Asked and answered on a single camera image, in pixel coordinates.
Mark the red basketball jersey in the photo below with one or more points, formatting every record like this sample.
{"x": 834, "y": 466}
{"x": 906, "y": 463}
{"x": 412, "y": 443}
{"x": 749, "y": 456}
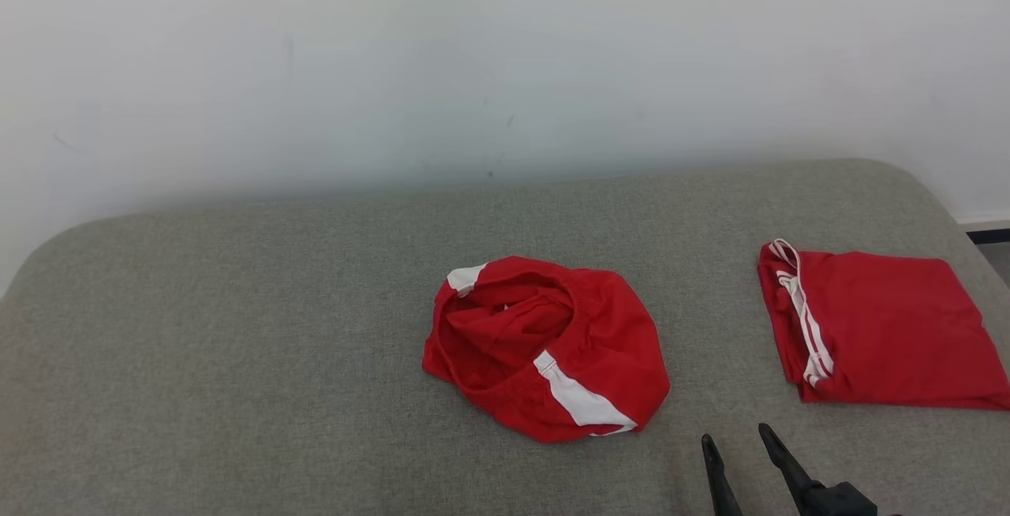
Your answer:
{"x": 892, "y": 334}

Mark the black wall baseboard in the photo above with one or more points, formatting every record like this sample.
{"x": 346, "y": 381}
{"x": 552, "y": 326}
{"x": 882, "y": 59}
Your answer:
{"x": 990, "y": 235}

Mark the red shorts with white stripes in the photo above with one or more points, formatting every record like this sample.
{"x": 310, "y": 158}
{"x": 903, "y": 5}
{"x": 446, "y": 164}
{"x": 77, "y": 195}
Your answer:
{"x": 615, "y": 342}

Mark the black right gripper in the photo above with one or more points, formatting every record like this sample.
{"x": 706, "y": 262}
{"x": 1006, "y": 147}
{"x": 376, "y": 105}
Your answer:
{"x": 840, "y": 502}

